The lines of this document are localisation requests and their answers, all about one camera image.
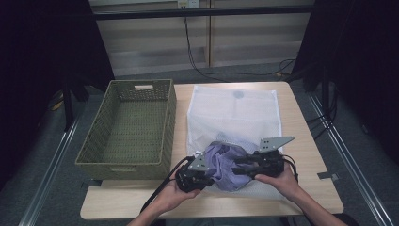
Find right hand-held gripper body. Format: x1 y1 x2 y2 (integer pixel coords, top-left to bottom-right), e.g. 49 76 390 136
250 136 295 179

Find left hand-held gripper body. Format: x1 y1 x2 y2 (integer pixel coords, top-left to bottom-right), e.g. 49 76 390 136
174 151 216 194

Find lavender shirt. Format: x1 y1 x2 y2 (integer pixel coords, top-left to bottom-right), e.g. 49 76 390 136
202 140 254 193

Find white mesh laundry bag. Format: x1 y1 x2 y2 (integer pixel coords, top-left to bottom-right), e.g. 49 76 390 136
185 85 285 202

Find green woven basket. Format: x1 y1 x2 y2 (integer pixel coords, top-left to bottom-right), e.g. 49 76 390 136
74 78 178 182

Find person's right hand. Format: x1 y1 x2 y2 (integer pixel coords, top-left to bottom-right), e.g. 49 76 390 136
254 161 302 202

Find person's left hand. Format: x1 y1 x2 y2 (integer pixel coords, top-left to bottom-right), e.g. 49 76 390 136
155 179 202 215

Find person's grey clothing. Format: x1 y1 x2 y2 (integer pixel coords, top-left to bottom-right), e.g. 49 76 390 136
164 217 285 226

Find grey tape mark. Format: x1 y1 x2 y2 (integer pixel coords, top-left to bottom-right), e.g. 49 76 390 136
316 171 340 182

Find black curtain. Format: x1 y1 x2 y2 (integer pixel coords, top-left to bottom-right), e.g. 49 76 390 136
290 0 399 164
0 0 116 192

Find black metal stand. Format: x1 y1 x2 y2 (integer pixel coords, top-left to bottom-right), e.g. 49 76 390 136
60 74 91 132

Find black horizontal bar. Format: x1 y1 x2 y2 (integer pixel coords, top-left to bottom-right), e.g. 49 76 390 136
93 5 315 22

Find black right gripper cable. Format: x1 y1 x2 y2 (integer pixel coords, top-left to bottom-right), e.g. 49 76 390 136
281 154 299 183

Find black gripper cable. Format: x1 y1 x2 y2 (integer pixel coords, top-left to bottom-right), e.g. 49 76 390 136
281 154 299 183
139 155 196 214

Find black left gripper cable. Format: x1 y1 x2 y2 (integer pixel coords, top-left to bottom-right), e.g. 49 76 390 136
139 155 196 214

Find black floor cables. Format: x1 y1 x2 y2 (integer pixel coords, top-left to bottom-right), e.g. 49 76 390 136
304 84 340 141

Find metal floor rail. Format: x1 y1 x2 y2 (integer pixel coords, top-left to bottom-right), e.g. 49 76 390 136
18 114 83 226
308 92 396 226

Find black wall cable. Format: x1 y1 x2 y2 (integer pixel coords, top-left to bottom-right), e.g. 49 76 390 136
183 16 298 83

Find white wall outlet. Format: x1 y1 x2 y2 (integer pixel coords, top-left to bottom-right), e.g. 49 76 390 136
176 0 201 9

